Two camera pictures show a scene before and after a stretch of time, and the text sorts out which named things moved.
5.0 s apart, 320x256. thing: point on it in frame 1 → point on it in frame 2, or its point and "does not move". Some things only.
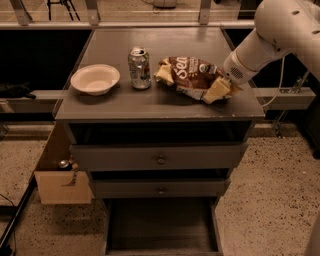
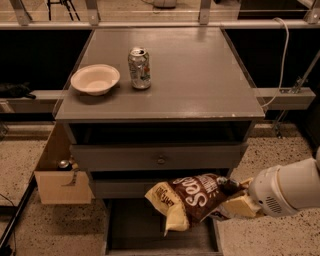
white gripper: (234, 70) → (265, 191)
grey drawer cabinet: (140, 139) does not move
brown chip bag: (188, 76) → (190, 198)
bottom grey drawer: (162, 226) does not move
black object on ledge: (16, 90) does not move
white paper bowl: (95, 79) does not move
